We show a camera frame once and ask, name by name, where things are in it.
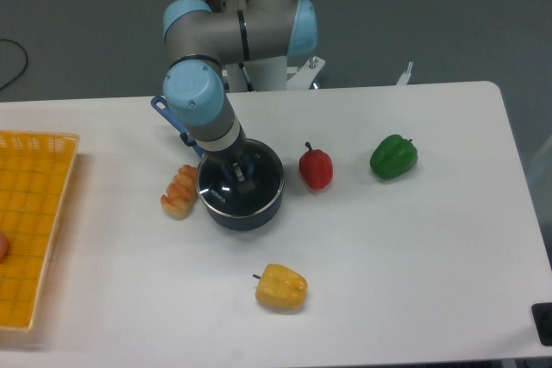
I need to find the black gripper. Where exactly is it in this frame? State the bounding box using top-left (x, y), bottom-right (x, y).
top-left (179, 128), bottom-right (255, 194)

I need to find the glass lid blue knob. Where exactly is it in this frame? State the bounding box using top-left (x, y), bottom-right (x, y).
top-left (197, 139), bottom-right (284, 218)

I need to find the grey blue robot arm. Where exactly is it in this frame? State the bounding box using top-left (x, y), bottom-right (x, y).
top-left (163, 0), bottom-right (317, 176)

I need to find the orange toy shrimp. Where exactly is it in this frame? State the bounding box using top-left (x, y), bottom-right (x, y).
top-left (160, 165), bottom-right (198, 220)

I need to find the red toy bell pepper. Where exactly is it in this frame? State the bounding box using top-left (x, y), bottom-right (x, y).
top-left (298, 142), bottom-right (334, 190)

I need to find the dark blue saucepan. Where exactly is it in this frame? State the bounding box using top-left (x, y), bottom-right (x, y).
top-left (151, 96), bottom-right (285, 231)

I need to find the yellow toy bell pepper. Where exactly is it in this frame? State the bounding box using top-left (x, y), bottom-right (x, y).
top-left (253, 264), bottom-right (308, 309)

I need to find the green toy bell pepper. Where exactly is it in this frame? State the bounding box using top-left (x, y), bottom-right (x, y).
top-left (369, 134), bottom-right (418, 180)

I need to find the yellow woven basket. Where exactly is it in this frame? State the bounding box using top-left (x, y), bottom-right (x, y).
top-left (1, 130), bottom-right (80, 331)

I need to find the black device table edge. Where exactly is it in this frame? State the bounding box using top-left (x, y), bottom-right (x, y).
top-left (531, 303), bottom-right (552, 346)

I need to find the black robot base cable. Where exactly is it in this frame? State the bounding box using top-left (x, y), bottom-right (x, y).
top-left (239, 61), bottom-right (256, 93)

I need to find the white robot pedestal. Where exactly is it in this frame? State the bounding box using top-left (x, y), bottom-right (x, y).
top-left (222, 53), bottom-right (416, 94)

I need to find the black floor cable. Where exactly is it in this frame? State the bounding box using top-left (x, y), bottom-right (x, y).
top-left (0, 38), bottom-right (29, 91)

